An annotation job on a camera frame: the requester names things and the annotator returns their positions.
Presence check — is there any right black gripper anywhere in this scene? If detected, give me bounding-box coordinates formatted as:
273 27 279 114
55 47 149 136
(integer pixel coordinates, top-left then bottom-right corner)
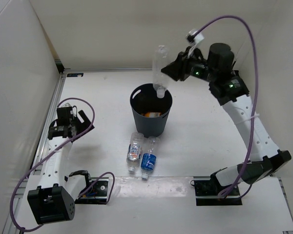
162 46 217 83

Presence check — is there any clear unlabelled plastic bottle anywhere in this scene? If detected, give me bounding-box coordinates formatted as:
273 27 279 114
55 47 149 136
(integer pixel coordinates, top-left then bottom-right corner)
152 45 169 98

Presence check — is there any orange juice bottle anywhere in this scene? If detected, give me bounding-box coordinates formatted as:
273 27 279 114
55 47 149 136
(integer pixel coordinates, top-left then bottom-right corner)
143 112 162 118

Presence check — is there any clear bottle white orange label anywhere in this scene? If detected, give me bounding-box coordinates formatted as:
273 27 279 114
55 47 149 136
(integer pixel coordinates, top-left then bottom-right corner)
126 132 144 175

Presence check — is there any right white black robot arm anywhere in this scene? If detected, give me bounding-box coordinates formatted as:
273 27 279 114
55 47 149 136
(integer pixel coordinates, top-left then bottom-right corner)
161 43 292 197

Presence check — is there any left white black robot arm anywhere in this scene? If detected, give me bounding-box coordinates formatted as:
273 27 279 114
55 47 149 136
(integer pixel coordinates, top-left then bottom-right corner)
27 103 94 225

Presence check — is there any dark grey plastic bin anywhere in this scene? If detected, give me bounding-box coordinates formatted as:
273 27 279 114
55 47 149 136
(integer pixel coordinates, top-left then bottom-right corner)
130 83 173 137

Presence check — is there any left blue corner sticker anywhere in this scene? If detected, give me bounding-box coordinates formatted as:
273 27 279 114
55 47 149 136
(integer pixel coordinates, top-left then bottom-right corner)
66 73 84 78

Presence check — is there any clear bottle blue label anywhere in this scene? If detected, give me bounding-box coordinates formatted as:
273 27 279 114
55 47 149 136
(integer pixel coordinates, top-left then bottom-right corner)
141 136 160 181

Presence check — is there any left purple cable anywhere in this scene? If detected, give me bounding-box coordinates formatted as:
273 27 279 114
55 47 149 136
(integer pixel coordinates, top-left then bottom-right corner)
9 97 115 232

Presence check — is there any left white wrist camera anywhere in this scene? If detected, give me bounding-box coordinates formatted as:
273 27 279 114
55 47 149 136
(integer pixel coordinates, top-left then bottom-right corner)
61 103 72 108

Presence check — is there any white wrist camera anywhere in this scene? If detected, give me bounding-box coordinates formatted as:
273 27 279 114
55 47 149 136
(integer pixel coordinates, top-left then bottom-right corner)
186 29 204 53
61 103 72 108

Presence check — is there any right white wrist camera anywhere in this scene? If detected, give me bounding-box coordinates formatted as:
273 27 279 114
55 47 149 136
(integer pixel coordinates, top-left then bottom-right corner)
186 29 204 53

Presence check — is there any left aluminium frame rail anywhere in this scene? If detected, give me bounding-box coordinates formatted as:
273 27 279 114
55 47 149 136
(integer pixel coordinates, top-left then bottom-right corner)
2 59 65 234

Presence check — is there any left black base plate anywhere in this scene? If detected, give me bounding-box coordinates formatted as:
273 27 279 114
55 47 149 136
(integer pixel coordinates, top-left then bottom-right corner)
75 177 112 205

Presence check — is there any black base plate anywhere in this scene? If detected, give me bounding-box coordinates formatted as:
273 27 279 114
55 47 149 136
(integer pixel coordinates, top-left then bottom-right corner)
75 177 112 205
190 177 242 206

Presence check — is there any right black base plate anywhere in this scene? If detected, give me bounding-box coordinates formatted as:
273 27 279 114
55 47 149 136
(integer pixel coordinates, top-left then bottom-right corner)
190 177 242 206

